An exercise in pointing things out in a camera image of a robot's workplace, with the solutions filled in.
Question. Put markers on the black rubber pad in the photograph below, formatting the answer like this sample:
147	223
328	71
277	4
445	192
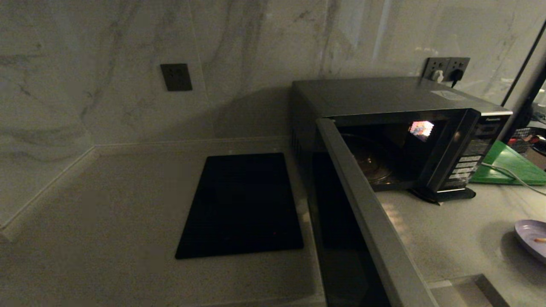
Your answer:
456	195

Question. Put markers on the purple plastic plate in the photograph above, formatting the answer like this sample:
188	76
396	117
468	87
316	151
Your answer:
529	232

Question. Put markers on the glass microwave turntable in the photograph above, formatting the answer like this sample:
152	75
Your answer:
371	164

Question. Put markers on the silver black microwave oven body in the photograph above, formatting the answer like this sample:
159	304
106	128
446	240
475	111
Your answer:
384	94

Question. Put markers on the white power plug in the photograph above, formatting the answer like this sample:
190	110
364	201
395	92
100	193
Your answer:
437	76

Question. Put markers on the green plastic cutting board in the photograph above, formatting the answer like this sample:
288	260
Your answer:
507	164

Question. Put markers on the black glass induction cooktop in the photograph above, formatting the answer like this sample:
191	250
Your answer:
243	204

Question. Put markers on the black power plug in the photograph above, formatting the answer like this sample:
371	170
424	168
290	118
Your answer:
457	76

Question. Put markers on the dark grey single wall socket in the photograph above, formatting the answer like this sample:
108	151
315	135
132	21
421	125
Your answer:
175	76

